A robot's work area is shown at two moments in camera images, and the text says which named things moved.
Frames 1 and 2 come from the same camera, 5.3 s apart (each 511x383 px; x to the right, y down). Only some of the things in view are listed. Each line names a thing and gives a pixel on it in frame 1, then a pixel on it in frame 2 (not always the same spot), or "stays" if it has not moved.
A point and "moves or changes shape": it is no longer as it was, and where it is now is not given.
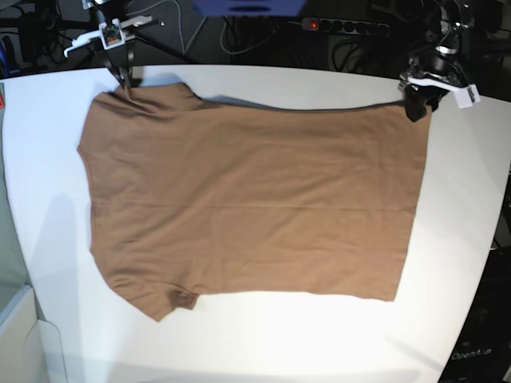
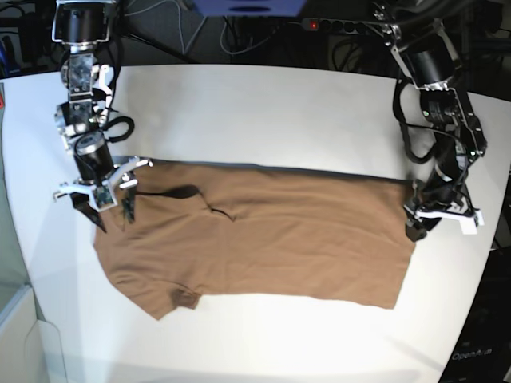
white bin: x=30 y=347 stays
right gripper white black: x=436 y=69 to x=441 y=198
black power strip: x=345 y=26 stays
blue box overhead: x=250 y=8 stays
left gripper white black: x=113 y=34 to x=99 y=178
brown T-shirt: x=187 y=198 moves or changes shape
